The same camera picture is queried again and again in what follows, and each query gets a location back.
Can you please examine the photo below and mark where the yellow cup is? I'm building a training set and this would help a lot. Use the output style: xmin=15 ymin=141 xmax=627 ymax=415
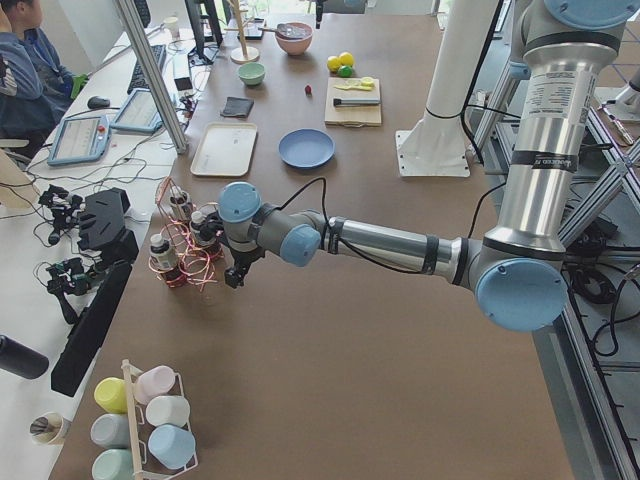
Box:
xmin=94 ymin=377 xmax=127 ymax=414

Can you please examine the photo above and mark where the green lime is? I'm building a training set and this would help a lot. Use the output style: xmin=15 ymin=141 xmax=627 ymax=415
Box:
xmin=337 ymin=65 xmax=353 ymax=78

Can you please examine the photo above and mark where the yellow lemon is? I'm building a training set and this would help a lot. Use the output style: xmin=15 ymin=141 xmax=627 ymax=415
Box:
xmin=338 ymin=51 xmax=355 ymax=67
xmin=326 ymin=56 xmax=342 ymax=73

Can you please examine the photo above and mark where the paper cup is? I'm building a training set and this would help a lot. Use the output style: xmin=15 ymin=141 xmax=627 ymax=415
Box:
xmin=29 ymin=412 xmax=71 ymax=445

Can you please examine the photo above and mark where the black thermos bottle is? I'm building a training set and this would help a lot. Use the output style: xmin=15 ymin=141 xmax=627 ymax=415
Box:
xmin=1 ymin=335 xmax=49 ymax=380

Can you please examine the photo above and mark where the wooden cup tree stand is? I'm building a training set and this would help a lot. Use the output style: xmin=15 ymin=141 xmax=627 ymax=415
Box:
xmin=226 ymin=0 xmax=260 ymax=65

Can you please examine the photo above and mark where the white cup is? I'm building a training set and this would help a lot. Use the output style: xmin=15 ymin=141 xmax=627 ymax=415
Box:
xmin=146 ymin=395 xmax=191 ymax=427

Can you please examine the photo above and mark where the black computer mouse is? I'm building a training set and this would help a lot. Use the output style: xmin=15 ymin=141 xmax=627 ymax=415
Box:
xmin=87 ymin=96 xmax=111 ymax=110

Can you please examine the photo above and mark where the cream rabbit tray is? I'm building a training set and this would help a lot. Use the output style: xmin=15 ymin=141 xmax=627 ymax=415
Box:
xmin=190 ymin=122 xmax=257 ymax=178

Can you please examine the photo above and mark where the grey folded cloth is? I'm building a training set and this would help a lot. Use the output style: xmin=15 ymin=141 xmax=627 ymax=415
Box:
xmin=220 ymin=96 xmax=254 ymax=118

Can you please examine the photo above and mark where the blue plate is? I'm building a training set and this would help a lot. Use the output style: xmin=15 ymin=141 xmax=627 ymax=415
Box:
xmin=278 ymin=128 xmax=335 ymax=169

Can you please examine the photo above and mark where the grey cup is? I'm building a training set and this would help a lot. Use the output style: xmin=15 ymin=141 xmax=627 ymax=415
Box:
xmin=90 ymin=413 xmax=130 ymax=449

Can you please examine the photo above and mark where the green bowl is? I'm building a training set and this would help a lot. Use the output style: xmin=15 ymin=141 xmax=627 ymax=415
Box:
xmin=237 ymin=62 xmax=266 ymax=87

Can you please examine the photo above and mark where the pink bowl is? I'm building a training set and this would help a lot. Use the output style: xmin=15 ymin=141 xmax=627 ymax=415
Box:
xmin=275 ymin=22 xmax=313 ymax=56

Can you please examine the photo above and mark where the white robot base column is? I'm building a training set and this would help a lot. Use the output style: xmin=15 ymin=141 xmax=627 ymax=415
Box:
xmin=396 ymin=1 xmax=502 ymax=178

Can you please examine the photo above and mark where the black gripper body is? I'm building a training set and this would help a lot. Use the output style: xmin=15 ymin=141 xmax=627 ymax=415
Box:
xmin=230 ymin=247 xmax=264 ymax=273

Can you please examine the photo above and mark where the black keyboard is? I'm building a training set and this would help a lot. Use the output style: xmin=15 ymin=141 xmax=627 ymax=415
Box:
xmin=126 ymin=43 xmax=168 ymax=95

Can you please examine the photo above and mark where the white wire cup rack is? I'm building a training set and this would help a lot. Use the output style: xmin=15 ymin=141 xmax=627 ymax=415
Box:
xmin=121 ymin=359 xmax=199 ymax=479

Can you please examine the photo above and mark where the dark drink bottle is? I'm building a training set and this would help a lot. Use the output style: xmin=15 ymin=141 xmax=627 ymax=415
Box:
xmin=150 ymin=233 xmax=182 ymax=286
xmin=190 ymin=210 xmax=218 ymax=255
xmin=169 ymin=186 xmax=193 ymax=222

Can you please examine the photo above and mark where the yellow plastic knife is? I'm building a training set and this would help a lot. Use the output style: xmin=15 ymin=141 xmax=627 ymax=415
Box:
xmin=333 ymin=83 xmax=375 ymax=91

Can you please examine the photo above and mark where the aluminium frame post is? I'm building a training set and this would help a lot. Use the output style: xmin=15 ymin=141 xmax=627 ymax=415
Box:
xmin=113 ymin=0 xmax=188 ymax=155

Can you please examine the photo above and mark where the steel muddler black cap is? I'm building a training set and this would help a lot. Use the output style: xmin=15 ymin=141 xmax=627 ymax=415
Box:
xmin=332 ymin=98 xmax=381 ymax=107

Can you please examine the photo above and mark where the copper wire bottle rack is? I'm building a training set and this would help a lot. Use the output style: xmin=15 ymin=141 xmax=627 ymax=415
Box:
xmin=148 ymin=177 xmax=224 ymax=291

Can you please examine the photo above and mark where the blue teach pendant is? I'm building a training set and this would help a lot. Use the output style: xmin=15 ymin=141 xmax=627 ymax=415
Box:
xmin=47 ymin=115 xmax=110 ymax=166
xmin=110 ymin=88 xmax=162 ymax=134

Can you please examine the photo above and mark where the blue cup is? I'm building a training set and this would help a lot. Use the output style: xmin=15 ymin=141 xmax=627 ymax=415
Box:
xmin=147 ymin=424 xmax=196 ymax=470

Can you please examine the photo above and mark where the pink cup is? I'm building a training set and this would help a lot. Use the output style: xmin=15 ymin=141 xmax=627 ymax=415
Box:
xmin=133 ymin=365 xmax=175 ymax=405

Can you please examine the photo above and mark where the seated person blue hoodie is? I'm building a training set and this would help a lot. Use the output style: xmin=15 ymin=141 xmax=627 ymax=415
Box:
xmin=1 ymin=0 xmax=88 ymax=158

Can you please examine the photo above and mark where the mint cup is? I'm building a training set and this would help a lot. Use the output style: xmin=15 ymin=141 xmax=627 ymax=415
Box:
xmin=91 ymin=449 xmax=134 ymax=480

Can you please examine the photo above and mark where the metal ice scoop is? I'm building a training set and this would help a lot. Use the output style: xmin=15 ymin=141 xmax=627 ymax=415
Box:
xmin=260 ymin=23 xmax=307 ymax=39

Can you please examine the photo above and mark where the wooden cutting board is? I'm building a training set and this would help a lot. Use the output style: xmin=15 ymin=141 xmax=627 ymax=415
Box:
xmin=324 ymin=77 xmax=382 ymax=127

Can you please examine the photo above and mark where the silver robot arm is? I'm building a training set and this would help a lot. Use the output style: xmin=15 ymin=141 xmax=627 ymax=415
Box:
xmin=219 ymin=1 xmax=639 ymax=331

